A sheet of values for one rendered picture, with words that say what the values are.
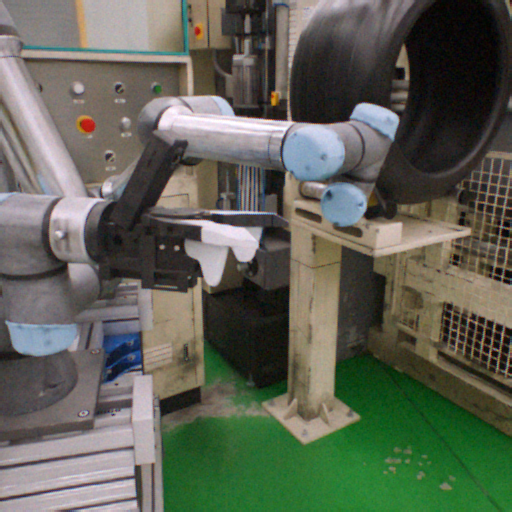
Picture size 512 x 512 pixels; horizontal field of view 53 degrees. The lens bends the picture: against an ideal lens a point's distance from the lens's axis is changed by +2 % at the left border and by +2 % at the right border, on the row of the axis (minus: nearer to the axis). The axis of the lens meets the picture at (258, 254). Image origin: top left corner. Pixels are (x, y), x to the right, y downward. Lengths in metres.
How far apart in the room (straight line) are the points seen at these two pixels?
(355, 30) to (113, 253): 0.80
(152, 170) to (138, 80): 1.18
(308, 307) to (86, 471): 1.00
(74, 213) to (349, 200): 0.45
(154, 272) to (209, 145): 0.37
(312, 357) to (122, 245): 1.33
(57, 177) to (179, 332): 1.22
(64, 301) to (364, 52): 0.82
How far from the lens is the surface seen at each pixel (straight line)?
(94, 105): 1.66
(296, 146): 0.73
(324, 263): 1.71
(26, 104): 0.76
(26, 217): 0.61
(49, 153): 0.75
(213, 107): 1.08
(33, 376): 0.89
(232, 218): 0.58
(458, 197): 1.50
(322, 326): 1.80
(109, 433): 0.93
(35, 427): 0.87
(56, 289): 0.65
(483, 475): 1.94
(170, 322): 1.86
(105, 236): 0.58
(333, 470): 1.83
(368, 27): 1.21
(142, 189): 0.55
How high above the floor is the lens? 1.21
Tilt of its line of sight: 19 degrees down
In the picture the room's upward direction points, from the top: straight up
